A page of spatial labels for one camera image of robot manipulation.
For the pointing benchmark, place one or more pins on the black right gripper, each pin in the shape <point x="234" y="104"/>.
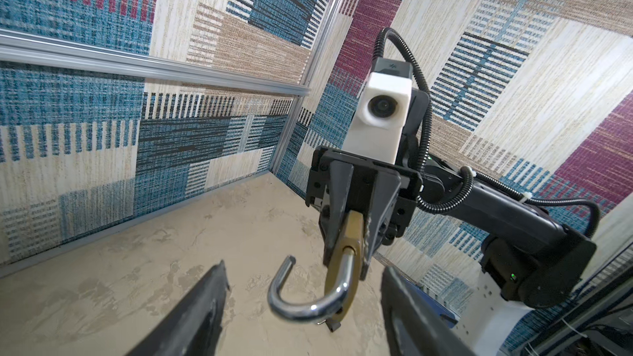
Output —
<point x="340" y="182"/>

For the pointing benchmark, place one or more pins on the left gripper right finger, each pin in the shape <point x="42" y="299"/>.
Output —
<point x="411" y="326"/>

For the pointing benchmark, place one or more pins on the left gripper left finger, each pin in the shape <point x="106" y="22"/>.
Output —
<point x="194" y="325"/>

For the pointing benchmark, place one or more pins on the brass padlock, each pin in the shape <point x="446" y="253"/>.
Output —
<point x="342" y="280"/>

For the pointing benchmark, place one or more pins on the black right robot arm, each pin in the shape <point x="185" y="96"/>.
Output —
<point x="535" y="249"/>

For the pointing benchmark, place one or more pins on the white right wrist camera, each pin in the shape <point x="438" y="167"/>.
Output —
<point x="381" y="113"/>

